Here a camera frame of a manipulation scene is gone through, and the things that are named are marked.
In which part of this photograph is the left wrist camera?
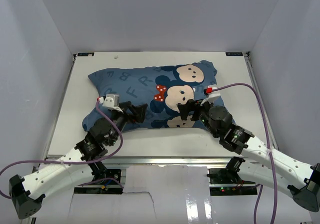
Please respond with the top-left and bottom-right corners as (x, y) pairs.
(97, 94), (123, 112)

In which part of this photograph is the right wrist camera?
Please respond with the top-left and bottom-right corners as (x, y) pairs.
(200, 84), (221, 106)

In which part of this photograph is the aluminium table frame rail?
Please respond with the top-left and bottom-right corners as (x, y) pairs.
(244, 51), (286, 165)

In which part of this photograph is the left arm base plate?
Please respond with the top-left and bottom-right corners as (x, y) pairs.
(74, 169), (123, 195)

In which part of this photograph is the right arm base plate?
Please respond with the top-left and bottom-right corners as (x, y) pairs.
(206, 157), (258, 197)

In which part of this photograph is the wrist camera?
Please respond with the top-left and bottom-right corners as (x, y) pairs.
(200, 84), (221, 106)
(97, 94), (123, 112)

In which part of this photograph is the blue cartoon print pillowcase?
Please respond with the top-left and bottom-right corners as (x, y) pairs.
(88, 60), (218, 132)

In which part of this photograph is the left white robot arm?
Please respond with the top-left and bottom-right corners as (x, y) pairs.
(9, 97), (148, 220)

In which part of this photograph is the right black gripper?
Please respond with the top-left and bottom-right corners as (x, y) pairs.
(177, 97), (219, 139)

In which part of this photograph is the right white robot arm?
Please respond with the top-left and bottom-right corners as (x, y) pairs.
(177, 100), (320, 212)

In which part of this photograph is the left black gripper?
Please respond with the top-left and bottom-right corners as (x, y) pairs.
(108, 101), (148, 146)

